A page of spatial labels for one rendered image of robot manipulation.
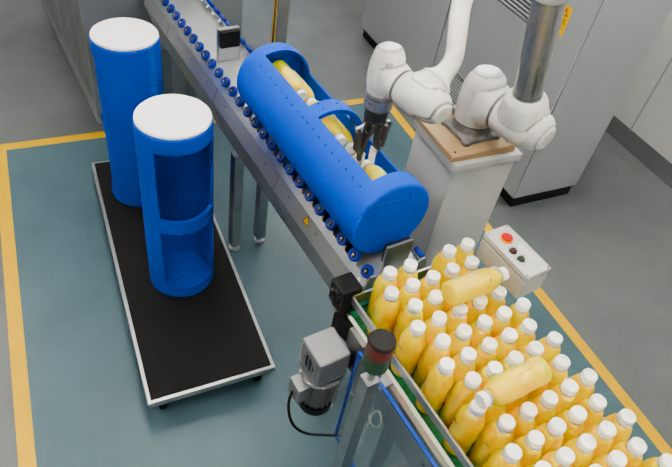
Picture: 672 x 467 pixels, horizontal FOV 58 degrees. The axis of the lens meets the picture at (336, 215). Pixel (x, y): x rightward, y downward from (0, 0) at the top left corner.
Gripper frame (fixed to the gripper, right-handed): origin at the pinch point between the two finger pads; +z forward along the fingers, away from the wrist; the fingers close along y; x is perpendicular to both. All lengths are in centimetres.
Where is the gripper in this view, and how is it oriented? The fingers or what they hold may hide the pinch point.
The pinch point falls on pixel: (366, 158)
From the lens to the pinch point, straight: 202.9
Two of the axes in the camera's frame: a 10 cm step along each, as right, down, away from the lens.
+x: 5.0, 6.5, -5.7
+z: -1.4, 7.1, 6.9
